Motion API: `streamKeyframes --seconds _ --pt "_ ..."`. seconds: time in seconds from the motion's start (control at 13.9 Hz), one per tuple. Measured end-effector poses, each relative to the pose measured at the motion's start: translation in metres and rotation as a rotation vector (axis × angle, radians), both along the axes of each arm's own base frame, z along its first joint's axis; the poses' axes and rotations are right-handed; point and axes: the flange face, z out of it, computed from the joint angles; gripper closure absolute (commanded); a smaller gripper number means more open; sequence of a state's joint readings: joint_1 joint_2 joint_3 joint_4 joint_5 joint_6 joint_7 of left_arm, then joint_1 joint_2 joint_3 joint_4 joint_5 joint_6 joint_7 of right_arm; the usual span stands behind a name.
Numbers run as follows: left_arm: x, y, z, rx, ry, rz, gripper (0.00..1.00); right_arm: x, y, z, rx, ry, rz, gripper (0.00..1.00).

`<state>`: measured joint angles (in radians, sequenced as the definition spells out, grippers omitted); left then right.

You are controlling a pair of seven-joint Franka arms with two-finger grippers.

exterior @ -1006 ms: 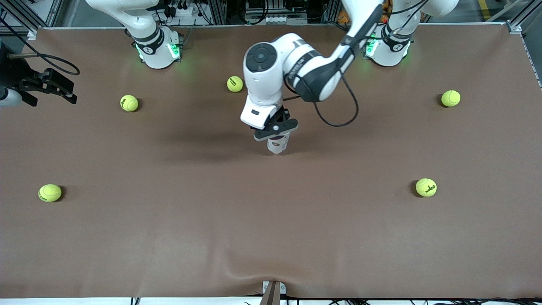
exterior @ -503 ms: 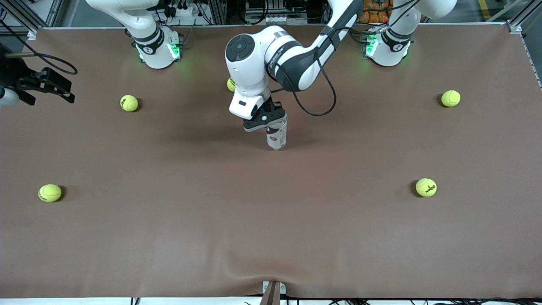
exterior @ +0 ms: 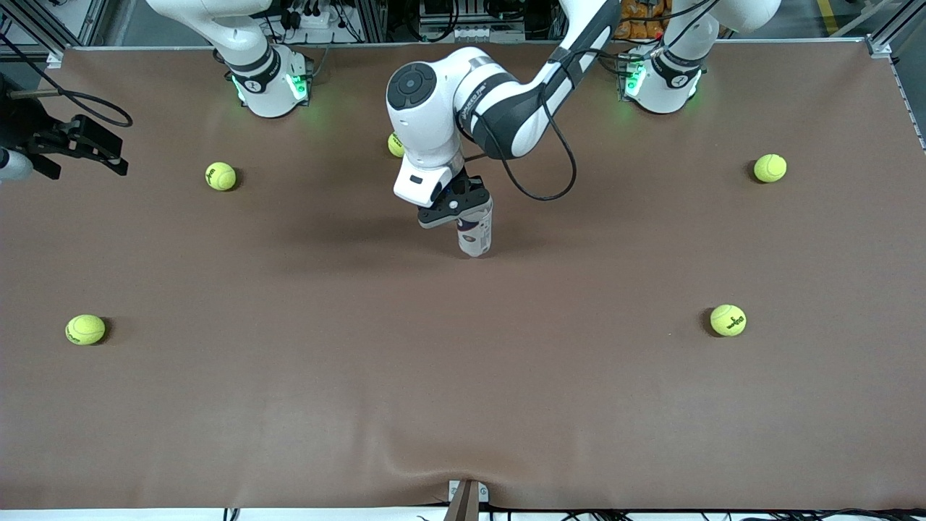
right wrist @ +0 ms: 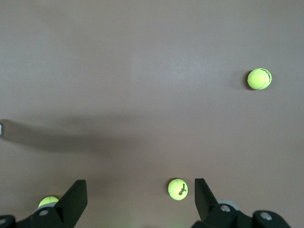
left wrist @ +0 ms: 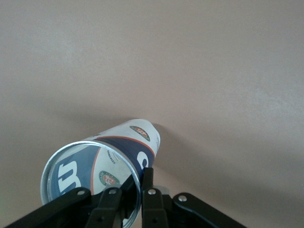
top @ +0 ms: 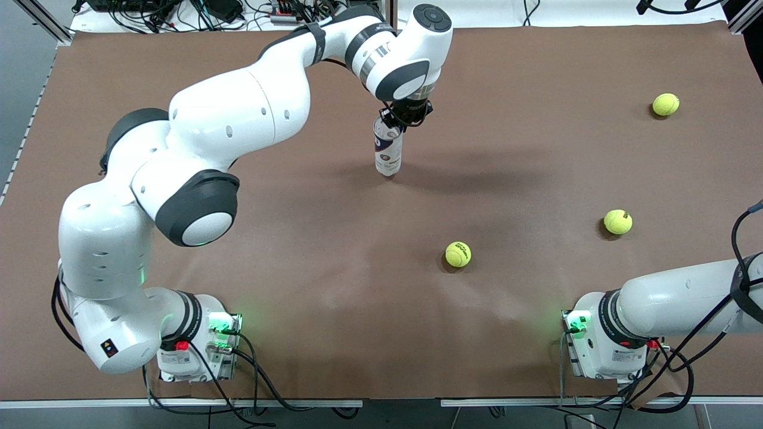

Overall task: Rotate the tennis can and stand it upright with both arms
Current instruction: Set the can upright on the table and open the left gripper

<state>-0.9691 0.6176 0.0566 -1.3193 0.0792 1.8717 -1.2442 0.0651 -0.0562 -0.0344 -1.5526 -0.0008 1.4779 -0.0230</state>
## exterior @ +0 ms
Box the clear tennis ball can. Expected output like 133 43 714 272
456 206 494 258

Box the white terminal block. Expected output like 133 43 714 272
452 25 527 43

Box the brown table mat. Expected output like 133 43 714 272
0 42 926 511

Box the white power strip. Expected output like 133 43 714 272
284 6 335 30

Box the orange mesh bag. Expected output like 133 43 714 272
615 0 670 41

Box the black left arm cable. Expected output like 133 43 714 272
463 0 724 202

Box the aluminium frame post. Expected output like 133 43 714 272
360 0 389 43

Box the grey metal post bracket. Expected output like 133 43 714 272
445 479 490 521

